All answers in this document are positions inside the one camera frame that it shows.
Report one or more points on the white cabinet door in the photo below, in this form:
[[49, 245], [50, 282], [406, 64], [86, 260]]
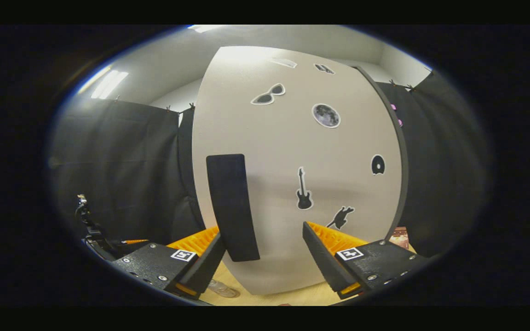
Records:
[[283, 147]]

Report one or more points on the clear plastic bottle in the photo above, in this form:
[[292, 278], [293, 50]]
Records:
[[223, 289]]

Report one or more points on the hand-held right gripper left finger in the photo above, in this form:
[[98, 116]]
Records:
[[205, 266]]

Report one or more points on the black backdrop cloth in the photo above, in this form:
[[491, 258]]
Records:
[[122, 161]]

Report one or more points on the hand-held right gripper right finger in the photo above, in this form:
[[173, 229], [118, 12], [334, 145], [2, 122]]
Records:
[[322, 259]]

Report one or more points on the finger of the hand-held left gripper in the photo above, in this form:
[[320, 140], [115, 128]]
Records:
[[134, 241]]

